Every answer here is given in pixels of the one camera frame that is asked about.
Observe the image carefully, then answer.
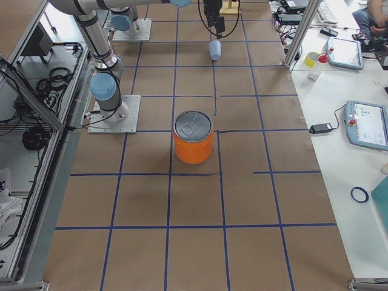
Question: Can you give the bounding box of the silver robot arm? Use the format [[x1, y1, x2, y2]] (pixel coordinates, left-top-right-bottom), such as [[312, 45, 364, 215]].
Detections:
[[109, 1, 225, 39], [50, 0, 190, 70]]

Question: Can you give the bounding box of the near teach pendant tablet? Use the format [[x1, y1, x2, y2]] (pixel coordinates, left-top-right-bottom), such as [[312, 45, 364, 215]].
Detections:
[[344, 100, 387, 151]]

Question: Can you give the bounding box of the wooden mug tree stand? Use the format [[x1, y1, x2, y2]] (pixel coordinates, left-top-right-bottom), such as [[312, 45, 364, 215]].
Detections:
[[219, 0, 240, 15]]

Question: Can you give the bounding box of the person in background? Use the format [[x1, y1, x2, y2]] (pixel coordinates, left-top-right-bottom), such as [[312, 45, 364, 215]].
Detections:
[[352, 0, 387, 40]]

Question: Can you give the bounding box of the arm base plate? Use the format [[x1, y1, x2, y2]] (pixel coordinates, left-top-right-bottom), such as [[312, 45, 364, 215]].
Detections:
[[112, 18, 152, 42], [87, 95, 141, 134]]

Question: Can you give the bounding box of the teach pendant tablet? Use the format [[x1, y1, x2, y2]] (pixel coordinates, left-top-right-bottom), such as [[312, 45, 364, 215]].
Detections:
[[326, 37, 364, 70], [344, 100, 387, 151]]

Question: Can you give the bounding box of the black power brick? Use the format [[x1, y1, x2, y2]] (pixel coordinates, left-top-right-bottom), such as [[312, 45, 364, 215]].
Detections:
[[309, 123, 333, 134]]

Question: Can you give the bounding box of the black smartphone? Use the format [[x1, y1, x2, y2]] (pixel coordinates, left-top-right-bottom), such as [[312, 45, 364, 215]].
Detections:
[[319, 27, 338, 37]]

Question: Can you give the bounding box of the yellow tape roll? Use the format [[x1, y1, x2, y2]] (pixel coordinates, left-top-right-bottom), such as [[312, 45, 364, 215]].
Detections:
[[304, 52, 319, 68]]

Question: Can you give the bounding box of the aluminium frame post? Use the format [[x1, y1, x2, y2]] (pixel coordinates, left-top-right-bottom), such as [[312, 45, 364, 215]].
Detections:
[[284, 0, 321, 69]]

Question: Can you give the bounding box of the light blue plastic cup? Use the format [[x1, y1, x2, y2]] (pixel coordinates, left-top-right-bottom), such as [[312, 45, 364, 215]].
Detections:
[[209, 39, 221, 61]]

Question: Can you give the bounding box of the far teach pendant tablet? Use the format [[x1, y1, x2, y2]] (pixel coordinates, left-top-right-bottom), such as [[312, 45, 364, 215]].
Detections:
[[326, 37, 364, 70]]

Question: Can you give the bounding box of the crumpled white cloth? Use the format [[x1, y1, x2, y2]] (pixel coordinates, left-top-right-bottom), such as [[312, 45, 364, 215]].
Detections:
[[0, 168, 24, 231]]

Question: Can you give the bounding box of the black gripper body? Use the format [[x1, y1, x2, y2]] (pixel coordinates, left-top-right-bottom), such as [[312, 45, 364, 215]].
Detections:
[[203, 0, 222, 27]]

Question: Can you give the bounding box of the blue tape ring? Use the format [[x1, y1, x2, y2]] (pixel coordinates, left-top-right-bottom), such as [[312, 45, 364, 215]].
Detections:
[[350, 187, 370, 204]]

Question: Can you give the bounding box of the teal mat corner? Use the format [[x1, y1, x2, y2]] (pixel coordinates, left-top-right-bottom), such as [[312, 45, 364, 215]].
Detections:
[[372, 177, 388, 229]]

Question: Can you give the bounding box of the orange tin can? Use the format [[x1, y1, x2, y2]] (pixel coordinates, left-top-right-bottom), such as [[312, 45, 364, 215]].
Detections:
[[173, 110, 214, 164]]

